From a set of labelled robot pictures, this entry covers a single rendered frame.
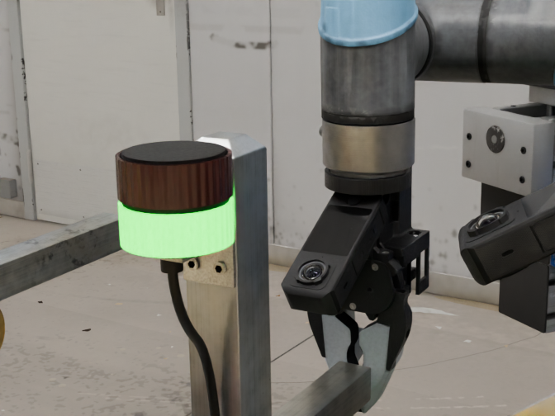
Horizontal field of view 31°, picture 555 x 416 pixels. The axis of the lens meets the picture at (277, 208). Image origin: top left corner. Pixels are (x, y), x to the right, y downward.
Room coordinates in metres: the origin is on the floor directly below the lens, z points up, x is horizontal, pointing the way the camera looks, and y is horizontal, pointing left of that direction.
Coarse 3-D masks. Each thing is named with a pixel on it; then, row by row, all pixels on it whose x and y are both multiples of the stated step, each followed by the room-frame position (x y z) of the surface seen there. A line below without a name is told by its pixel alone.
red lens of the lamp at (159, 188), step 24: (120, 168) 0.50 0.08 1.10; (144, 168) 0.49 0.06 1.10; (168, 168) 0.48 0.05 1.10; (192, 168) 0.49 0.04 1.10; (216, 168) 0.49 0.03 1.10; (120, 192) 0.50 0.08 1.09; (144, 192) 0.49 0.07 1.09; (168, 192) 0.48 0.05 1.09; (192, 192) 0.48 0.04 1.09; (216, 192) 0.49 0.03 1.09
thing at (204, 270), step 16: (144, 144) 0.53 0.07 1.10; (160, 144) 0.53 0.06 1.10; (176, 144) 0.53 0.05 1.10; (192, 144) 0.53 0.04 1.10; (208, 144) 0.53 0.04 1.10; (128, 160) 0.50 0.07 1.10; (144, 160) 0.49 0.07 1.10; (160, 160) 0.49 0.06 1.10; (176, 160) 0.49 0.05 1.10; (192, 160) 0.49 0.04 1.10; (208, 160) 0.49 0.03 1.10; (128, 208) 0.50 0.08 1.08; (192, 208) 0.49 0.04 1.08; (208, 208) 0.49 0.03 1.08; (208, 256) 0.54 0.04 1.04; (224, 256) 0.53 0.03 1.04; (176, 272) 0.50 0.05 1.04; (192, 272) 0.54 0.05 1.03; (208, 272) 0.54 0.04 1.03; (224, 272) 0.53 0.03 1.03; (176, 288) 0.51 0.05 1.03; (176, 304) 0.51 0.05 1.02; (192, 336) 0.52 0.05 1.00; (208, 352) 0.53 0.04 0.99; (208, 368) 0.52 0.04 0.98; (208, 384) 0.53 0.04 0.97; (208, 400) 0.53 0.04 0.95
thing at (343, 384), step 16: (336, 368) 0.78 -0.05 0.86; (352, 368) 0.78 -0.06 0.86; (368, 368) 0.78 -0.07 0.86; (320, 384) 0.75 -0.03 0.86; (336, 384) 0.75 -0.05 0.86; (352, 384) 0.75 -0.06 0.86; (368, 384) 0.78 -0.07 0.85; (304, 400) 0.72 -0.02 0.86; (320, 400) 0.72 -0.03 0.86; (336, 400) 0.73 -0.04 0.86; (352, 400) 0.75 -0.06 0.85; (368, 400) 0.78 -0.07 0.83
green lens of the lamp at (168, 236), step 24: (120, 216) 0.50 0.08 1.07; (144, 216) 0.49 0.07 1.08; (168, 216) 0.48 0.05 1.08; (192, 216) 0.48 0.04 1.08; (216, 216) 0.49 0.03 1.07; (120, 240) 0.51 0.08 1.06; (144, 240) 0.49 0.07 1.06; (168, 240) 0.48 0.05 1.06; (192, 240) 0.48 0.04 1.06; (216, 240) 0.49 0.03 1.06
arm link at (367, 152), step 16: (320, 128) 0.83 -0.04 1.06; (336, 128) 0.79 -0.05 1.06; (352, 128) 0.78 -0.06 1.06; (368, 128) 0.78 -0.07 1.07; (384, 128) 0.78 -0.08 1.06; (400, 128) 0.78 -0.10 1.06; (336, 144) 0.79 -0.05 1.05; (352, 144) 0.78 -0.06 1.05; (368, 144) 0.78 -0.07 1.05; (384, 144) 0.78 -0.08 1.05; (400, 144) 0.78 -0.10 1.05; (336, 160) 0.79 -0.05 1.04; (352, 160) 0.78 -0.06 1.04; (368, 160) 0.78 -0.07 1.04; (384, 160) 0.78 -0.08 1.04; (400, 160) 0.78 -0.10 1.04; (352, 176) 0.79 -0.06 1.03; (368, 176) 0.78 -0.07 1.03; (384, 176) 0.78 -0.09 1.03
